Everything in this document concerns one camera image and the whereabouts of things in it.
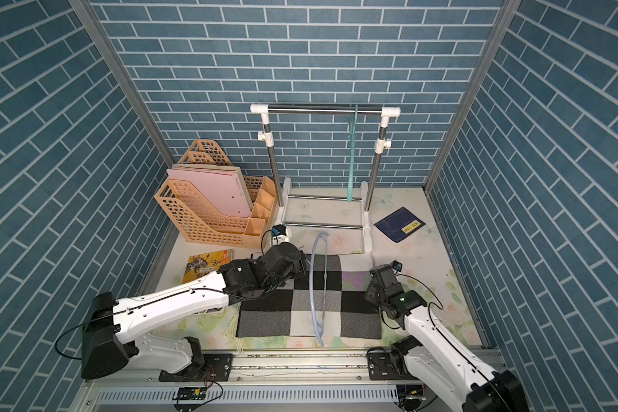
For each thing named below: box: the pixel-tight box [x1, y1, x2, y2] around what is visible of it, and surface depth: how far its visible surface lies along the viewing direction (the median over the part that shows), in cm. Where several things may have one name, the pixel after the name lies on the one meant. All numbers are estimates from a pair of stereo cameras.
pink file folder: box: [166, 168, 251, 219], surface depth 91 cm
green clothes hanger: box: [346, 103, 358, 202], surface depth 74 cm
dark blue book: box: [374, 206, 426, 243], surface depth 110 cm
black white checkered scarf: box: [236, 254, 382, 340], surface depth 82 cm
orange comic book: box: [181, 249, 235, 285], surface depth 96 cm
